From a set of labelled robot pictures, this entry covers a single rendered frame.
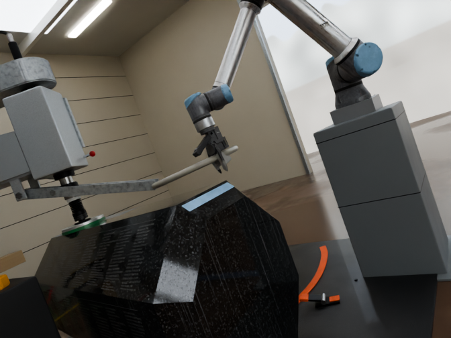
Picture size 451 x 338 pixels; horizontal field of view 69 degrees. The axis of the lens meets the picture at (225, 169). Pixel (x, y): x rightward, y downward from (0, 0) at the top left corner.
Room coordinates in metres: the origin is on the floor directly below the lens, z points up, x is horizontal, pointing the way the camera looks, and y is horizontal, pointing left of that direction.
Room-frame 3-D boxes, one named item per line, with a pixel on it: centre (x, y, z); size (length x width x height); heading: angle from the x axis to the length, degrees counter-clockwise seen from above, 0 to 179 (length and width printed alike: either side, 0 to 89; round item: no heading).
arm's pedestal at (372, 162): (1.80, -0.78, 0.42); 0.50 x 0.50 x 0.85; 53
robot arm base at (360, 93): (1.80, -0.78, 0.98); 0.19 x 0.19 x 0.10
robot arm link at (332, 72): (1.79, -0.78, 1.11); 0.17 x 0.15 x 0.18; 6
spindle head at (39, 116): (1.71, 0.87, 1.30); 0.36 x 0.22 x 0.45; 91
